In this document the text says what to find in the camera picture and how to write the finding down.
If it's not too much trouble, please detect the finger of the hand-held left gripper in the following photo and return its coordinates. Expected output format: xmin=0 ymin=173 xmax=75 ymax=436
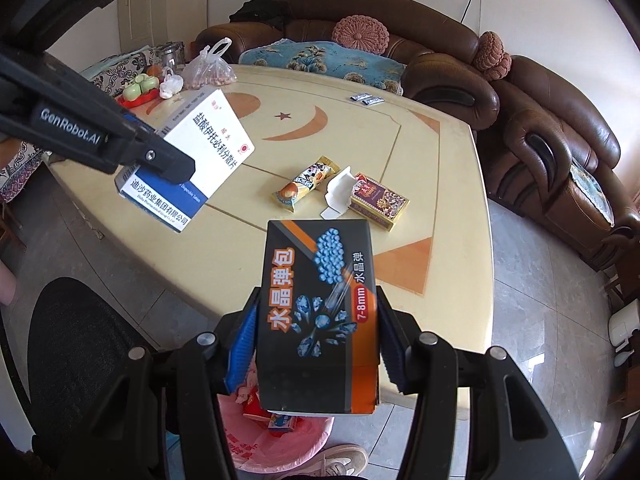
xmin=117 ymin=116 xmax=197 ymax=183

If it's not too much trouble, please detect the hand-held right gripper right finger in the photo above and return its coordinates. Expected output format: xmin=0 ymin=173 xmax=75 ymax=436
xmin=375 ymin=285 xmax=566 ymax=480

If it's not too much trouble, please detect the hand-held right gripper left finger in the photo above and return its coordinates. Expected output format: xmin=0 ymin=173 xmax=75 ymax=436
xmin=82 ymin=285 xmax=263 ymax=480

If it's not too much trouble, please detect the white medicine box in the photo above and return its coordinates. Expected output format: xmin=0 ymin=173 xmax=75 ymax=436
xmin=115 ymin=86 xmax=257 ymax=233

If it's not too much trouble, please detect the black orange box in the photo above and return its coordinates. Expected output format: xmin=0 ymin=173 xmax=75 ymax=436
xmin=255 ymin=217 xmax=382 ymax=415

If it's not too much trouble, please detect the blue medicine box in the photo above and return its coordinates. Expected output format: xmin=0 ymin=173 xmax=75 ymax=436
xmin=267 ymin=410 xmax=301 ymax=433

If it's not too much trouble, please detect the pink trash bin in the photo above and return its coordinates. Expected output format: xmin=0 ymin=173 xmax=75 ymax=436
xmin=217 ymin=385 xmax=335 ymax=471

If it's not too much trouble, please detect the red tray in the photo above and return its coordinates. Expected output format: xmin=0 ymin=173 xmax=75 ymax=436
xmin=117 ymin=87 xmax=166 ymax=108

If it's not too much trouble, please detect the small white plastic bag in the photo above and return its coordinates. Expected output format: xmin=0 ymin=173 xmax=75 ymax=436
xmin=159 ymin=66 xmax=183 ymax=100

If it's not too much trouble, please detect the plastic bag of peanuts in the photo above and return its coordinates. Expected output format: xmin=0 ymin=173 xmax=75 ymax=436
xmin=180 ymin=37 xmax=237 ymax=91

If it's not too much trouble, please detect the glass jar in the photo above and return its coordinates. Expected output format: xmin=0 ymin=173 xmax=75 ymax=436
xmin=152 ymin=42 xmax=186 ymax=68

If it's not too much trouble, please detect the white sneaker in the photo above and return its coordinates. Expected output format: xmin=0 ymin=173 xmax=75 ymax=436
xmin=295 ymin=444 xmax=371 ymax=480

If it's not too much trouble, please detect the yellow snack wrapper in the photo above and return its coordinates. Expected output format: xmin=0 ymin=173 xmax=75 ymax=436
xmin=271 ymin=156 xmax=341 ymax=208

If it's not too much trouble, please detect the dark red cigarette box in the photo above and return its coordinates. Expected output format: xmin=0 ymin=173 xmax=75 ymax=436
xmin=349 ymin=172 xmax=411 ymax=231

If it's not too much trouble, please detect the pink round object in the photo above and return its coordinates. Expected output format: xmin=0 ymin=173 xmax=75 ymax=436
xmin=0 ymin=260 xmax=18 ymax=306

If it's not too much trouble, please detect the white folded cardboard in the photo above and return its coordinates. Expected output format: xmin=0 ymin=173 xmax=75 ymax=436
xmin=320 ymin=167 xmax=357 ymax=221

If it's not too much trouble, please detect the black clothing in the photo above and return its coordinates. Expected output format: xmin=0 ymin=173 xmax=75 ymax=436
xmin=229 ymin=0 xmax=296 ymax=26

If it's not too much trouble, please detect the blue floral sofa cloth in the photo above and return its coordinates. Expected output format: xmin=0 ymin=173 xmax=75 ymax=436
xmin=237 ymin=39 xmax=406 ymax=97

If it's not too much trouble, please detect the flat pink round cushion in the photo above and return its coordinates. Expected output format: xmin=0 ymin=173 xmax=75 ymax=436
xmin=332 ymin=15 xmax=391 ymax=56

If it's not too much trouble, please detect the white appliance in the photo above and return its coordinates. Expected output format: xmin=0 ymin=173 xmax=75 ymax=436
xmin=607 ymin=299 xmax=640 ymax=353

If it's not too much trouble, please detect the blue armchair seat cloth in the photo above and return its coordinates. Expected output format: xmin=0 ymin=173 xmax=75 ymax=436
xmin=570 ymin=160 xmax=616 ymax=228

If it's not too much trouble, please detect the long brown leather sofa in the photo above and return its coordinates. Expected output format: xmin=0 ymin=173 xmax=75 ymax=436
xmin=194 ymin=0 xmax=501 ymax=133

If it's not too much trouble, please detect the brown leather armchair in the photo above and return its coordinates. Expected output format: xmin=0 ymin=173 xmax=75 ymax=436
xmin=475 ymin=55 xmax=640 ymax=271

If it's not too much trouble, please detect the ball-shaped pink cushion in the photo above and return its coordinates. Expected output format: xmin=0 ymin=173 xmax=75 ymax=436
xmin=472 ymin=31 xmax=513 ymax=82

